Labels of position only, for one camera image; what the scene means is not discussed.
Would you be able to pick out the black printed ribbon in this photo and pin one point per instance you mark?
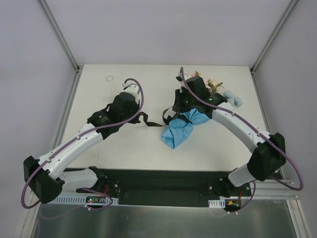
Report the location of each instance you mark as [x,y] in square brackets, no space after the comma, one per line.
[157,116]

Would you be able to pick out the blue wrapping paper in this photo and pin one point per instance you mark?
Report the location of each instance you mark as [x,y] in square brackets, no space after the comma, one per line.
[180,126]

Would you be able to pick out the artificial flower bunch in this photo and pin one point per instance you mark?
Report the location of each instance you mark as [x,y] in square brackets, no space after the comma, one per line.
[220,91]

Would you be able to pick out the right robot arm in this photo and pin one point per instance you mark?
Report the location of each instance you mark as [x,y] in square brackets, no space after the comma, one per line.
[267,149]

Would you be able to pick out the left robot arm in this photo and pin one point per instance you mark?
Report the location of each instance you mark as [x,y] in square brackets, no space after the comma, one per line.
[46,175]

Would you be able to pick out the clear glass vase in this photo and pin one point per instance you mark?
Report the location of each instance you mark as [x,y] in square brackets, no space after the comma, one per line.
[109,78]

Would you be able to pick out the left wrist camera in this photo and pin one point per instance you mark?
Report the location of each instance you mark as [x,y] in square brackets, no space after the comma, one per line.
[133,89]

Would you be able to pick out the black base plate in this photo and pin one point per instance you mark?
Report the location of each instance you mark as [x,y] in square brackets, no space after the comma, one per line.
[161,188]

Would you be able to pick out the right white cable duct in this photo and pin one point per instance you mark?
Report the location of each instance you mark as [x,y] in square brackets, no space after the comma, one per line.
[225,203]

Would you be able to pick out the white cable duct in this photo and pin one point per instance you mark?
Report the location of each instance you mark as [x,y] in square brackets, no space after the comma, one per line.
[225,203]
[86,199]

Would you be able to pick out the left white cable duct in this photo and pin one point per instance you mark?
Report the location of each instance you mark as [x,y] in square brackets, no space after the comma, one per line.
[86,199]

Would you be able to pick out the left aluminium frame post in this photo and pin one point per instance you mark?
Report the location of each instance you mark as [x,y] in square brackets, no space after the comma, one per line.
[58,34]

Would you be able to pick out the aluminium frame post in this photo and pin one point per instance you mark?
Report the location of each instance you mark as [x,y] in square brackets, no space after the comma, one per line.
[274,34]
[58,34]

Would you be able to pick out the right aluminium frame post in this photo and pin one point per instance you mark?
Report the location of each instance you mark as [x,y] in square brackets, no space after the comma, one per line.
[274,34]

